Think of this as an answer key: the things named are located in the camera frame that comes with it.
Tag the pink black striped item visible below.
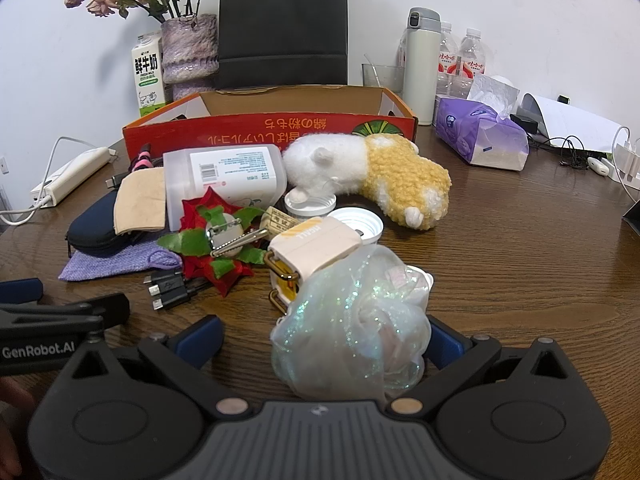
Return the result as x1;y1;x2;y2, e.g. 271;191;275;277
129;142;153;173

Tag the white green milk carton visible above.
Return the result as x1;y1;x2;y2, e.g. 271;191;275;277
131;31;167;118

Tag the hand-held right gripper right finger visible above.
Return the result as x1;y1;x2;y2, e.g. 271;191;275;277
385;317;568;416

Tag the iridescent mesh pouch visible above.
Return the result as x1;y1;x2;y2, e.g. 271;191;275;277
270;245;433;401

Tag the beige cloth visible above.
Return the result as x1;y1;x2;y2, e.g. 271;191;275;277
113;167;167;236

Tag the white charger block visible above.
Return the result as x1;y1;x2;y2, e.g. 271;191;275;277
607;127;640;186

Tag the metal badge clip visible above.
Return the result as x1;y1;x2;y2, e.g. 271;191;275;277
206;220;271;259

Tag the purple tissue pack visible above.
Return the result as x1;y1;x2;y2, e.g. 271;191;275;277
434;74;530;168

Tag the white yellow plush toy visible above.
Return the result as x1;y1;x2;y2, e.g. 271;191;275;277
282;132;451;231

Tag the thin black cable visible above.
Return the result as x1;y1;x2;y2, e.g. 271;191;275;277
530;135;591;168

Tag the red artificial flower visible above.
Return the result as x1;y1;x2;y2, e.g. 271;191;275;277
157;185;268;297

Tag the wooden desktop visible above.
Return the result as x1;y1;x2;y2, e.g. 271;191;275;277
0;122;640;461

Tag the clear glass cup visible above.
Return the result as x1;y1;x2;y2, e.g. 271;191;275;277
362;62;405;96

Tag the clear water bottle red label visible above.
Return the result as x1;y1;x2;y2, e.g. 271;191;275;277
435;21;460;96
457;28;488;98

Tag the small beige tag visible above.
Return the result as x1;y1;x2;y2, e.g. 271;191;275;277
260;206;296;241

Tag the black usb cable bundle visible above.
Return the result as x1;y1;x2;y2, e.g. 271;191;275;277
144;267;211;313

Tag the white power strip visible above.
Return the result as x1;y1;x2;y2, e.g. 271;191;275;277
30;146;111;208

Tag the white thermos bottle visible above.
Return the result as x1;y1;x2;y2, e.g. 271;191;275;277
402;7;442;127

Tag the white power cable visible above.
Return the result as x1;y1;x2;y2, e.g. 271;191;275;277
0;137;108;226

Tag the white ridged jar lid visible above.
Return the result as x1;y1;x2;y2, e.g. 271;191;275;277
327;208;385;246

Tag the purple knitted cloth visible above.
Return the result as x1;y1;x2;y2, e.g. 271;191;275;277
58;239;183;283

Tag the small white bowl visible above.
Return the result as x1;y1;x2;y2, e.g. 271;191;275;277
284;194;337;218

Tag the orange cardboard box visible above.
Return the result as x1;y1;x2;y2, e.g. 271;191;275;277
122;85;418;163

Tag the translucent plastic container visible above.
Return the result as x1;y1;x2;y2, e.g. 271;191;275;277
164;145;288;233

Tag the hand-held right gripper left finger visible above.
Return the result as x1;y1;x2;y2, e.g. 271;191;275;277
62;316;251;418

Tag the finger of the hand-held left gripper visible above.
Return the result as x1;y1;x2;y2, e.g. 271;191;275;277
0;278;43;306

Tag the purple textured vase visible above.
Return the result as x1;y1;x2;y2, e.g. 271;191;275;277
160;14;221;103

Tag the beige case with gold clasp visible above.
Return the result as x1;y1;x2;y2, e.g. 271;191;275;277
265;216;363;318

